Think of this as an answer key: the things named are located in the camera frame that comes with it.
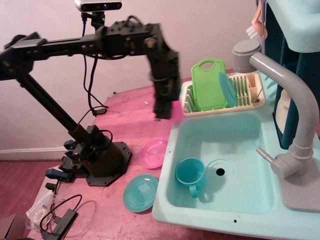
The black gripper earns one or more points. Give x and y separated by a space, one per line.
166 90

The pink plastic cup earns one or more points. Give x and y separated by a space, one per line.
176 112

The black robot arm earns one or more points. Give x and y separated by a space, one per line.
96 157

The teal plastic cup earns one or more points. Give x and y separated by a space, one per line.
191 173

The teal toy sink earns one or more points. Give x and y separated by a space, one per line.
242 195

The pink plastic plate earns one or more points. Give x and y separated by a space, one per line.
152 154

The green cutting board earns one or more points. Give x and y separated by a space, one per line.
207 91

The teal plate in rack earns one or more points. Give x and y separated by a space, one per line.
228 90

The teal plastic plate on table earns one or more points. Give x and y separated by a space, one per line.
139 194

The cream dish rack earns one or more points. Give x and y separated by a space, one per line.
249 95

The white dish brush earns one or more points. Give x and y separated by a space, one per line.
258 30

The blue clamp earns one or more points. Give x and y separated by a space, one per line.
57 175

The grey toy faucet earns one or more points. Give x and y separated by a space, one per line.
297 170

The black usb hub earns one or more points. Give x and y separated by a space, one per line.
63 226

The clear plastic bag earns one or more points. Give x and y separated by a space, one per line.
39 210

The silver depth camera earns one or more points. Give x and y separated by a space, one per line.
90 6

